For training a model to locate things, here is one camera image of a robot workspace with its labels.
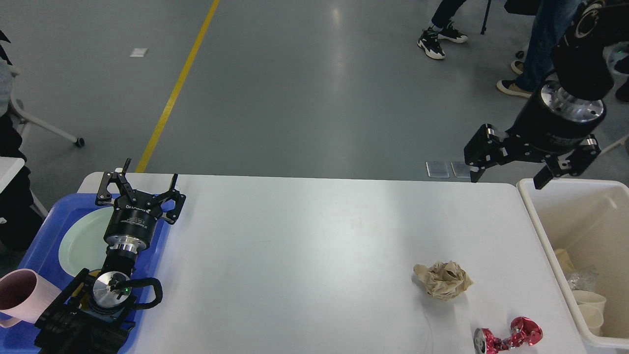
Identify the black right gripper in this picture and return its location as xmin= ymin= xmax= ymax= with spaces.
xmin=463 ymin=81 xmax=607 ymax=190

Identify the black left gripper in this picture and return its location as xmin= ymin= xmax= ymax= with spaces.
xmin=95 ymin=158 xmax=187 ymax=254

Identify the mint green plate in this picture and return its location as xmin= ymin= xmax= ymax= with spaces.
xmin=58 ymin=207 xmax=113 ymax=276

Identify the brown paper bag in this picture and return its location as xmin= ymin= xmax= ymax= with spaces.
xmin=553 ymin=248 xmax=575 ymax=274

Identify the foil sheet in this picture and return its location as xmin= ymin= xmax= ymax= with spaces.
xmin=564 ymin=265 xmax=599 ymax=292

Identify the pink mug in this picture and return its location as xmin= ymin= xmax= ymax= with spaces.
xmin=0 ymin=268 xmax=61 ymax=328

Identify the white paper cup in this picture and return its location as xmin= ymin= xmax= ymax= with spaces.
xmin=578 ymin=304 xmax=604 ymax=336
xmin=572 ymin=290 xmax=607 ymax=312

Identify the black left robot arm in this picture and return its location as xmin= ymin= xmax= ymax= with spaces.
xmin=34 ymin=159 xmax=186 ymax=354

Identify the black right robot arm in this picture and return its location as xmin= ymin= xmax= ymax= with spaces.
xmin=463 ymin=0 xmax=628 ymax=190

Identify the beige plastic bin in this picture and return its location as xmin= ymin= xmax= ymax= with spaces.
xmin=517 ymin=178 xmax=629 ymax=354

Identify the person in black trousers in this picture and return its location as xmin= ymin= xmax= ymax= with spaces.
xmin=0 ymin=49 xmax=43 ymax=252

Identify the small white side table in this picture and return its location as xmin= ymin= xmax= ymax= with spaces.
xmin=0 ymin=157 xmax=25 ymax=192

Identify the person in blue jeans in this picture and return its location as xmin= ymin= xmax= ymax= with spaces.
xmin=496 ymin=0 xmax=582 ymax=98

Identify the crumpled brown napkin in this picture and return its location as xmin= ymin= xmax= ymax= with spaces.
xmin=413 ymin=261 xmax=474 ymax=301

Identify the red candy wrapper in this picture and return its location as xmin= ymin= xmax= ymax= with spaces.
xmin=474 ymin=317 xmax=543 ymax=354

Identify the white chair at left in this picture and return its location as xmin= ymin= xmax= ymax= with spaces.
xmin=1 ymin=60 xmax=85 ymax=148

